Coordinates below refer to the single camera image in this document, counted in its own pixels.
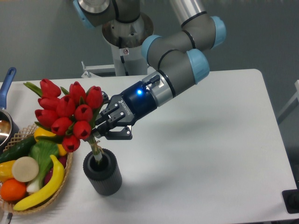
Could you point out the beige round disc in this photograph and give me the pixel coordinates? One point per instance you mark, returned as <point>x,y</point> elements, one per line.
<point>25,169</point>

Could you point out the white furniture leg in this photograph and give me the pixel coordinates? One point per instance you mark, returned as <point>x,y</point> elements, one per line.
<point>291,104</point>

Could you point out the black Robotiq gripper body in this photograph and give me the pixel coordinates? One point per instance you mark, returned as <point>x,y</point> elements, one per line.
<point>126,108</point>

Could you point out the yellow bell pepper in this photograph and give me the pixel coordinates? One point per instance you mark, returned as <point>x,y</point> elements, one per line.
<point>6,170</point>

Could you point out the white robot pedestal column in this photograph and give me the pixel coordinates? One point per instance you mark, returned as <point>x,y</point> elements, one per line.
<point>125,40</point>

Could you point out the blue handled saucepan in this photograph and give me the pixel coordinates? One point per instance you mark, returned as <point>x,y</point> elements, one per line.
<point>8,128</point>

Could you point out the dark grey ribbed vase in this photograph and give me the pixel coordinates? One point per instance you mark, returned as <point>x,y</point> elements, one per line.
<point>105,177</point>

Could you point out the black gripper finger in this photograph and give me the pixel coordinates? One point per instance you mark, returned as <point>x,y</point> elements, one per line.
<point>102,131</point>
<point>104,96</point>

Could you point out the woven wicker basket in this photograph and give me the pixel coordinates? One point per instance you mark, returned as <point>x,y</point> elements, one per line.
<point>8,207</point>

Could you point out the green bok choy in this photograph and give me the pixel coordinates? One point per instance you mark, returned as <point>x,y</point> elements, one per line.
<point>41,152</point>

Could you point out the black device at table edge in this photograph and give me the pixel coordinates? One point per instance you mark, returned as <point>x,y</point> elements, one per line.
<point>291,200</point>

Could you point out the white metal base frame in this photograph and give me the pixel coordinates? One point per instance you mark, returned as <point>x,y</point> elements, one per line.
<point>100,68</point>

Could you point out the yellow banana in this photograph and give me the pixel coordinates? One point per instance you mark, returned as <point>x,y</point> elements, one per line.
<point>45,192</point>

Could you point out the dark red vegetable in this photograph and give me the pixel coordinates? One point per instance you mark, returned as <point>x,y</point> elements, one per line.
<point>63,161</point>

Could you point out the orange fruit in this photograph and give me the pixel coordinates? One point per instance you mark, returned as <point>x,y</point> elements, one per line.
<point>13,190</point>

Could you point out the red tulip bouquet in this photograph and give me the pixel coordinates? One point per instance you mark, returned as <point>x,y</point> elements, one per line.
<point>69,114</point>

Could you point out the yellow squash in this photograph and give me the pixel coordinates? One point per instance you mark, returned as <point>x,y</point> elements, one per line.
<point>40,132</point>

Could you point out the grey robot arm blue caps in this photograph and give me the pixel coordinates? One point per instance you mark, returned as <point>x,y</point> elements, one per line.
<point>170,65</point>

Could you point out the green cucumber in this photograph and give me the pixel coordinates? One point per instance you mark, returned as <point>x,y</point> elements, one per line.
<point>18,150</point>

